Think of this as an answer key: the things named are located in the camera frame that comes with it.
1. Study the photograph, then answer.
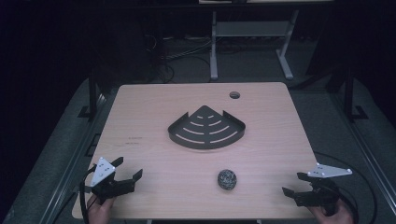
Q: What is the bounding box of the person's left hand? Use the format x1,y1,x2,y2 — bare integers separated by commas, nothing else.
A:
87,193,115,224

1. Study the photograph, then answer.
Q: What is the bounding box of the black metal corner shelf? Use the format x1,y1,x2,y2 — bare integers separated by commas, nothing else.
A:
167,105,247,150

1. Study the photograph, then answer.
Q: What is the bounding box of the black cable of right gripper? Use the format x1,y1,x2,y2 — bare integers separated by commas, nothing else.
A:
312,150,379,224

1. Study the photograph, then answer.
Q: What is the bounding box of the steel wool scouring ball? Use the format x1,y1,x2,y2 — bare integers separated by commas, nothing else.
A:
217,169,238,191

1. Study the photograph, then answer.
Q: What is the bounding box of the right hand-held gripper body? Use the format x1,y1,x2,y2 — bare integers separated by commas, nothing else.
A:
294,162,353,217

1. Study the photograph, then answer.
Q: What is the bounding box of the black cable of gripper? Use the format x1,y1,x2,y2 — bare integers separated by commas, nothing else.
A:
78,163,98,224
312,150,379,224

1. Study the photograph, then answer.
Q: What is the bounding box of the bundle of floor cables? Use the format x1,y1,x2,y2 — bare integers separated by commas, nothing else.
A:
143,33,213,84

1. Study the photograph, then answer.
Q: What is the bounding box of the person's right hand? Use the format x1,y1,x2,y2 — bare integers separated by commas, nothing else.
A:
307,200,355,224

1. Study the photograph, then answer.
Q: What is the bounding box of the aluminium frame rail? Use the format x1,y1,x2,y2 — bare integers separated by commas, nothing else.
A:
331,92,396,208
36,92,108,224

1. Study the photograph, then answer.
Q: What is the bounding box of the grey metal desk frame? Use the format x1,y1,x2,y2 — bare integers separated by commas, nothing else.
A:
209,8,301,81

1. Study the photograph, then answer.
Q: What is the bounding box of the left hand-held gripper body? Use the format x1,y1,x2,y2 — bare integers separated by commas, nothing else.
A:
83,157,137,205

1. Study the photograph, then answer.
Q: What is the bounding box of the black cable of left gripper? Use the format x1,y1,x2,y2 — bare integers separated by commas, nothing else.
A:
78,163,98,224

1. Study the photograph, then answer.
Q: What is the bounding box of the black metal stand post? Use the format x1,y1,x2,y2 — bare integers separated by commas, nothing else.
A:
78,69,108,119
342,66,370,122

